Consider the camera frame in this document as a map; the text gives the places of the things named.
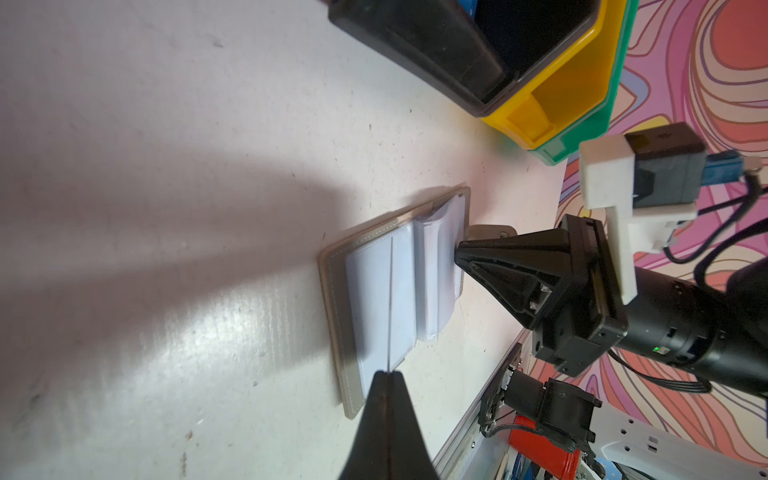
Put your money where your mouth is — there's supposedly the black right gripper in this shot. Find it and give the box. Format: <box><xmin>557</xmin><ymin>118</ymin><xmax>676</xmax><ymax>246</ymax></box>
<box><xmin>454</xmin><ymin>215</ymin><xmax>629</xmax><ymax>377</ymax></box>

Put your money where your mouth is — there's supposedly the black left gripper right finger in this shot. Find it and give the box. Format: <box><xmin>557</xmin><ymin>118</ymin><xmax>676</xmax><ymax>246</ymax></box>
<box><xmin>389</xmin><ymin>372</ymin><xmax>439</xmax><ymax>479</ymax></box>

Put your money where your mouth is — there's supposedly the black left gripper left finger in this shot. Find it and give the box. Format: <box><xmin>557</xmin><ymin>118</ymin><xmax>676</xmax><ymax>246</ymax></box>
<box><xmin>339</xmin><ymin>371</ymin><xmax>392</xmax><ymax>480</ymax></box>

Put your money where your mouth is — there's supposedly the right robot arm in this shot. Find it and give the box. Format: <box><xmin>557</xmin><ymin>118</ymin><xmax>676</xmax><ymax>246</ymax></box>
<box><xmin>454</xmin><ymin>215</ymin><xmax>767</xmax><ymax>397</ymax></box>

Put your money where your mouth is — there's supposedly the green plastic bin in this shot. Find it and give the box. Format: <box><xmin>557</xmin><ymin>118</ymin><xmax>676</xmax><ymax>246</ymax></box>
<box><xmin>531</xmin><ymin>1</ymin><xmax>638</xmax><ymax>165</ymax></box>

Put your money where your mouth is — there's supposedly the yellow plastic bin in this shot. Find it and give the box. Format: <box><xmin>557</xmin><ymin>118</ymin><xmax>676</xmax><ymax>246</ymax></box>
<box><xmin>483</xmin><ymin>1</ymin><xmax>638</xmax><ymax>164</ymax></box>

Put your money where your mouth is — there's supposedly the black plastic bin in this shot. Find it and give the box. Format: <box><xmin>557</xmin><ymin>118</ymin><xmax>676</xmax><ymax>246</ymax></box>
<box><xmin>328</xmin><ymin>0</ymin><xmax>607</xmax><ymax>117</ymax></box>

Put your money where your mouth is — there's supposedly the aluminium front rail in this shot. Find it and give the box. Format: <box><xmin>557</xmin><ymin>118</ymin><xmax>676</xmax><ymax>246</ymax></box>
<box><xmin>433</xmin><ymin>342</ymin><xmax>522</xmax><ymax>479</ymax></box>

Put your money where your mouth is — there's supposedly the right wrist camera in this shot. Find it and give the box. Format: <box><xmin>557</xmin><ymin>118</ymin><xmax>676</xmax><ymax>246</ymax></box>
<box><xmin>579</xmin><ymin>122</ymin><xmax>745</xmax><ymax>304</ymax></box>

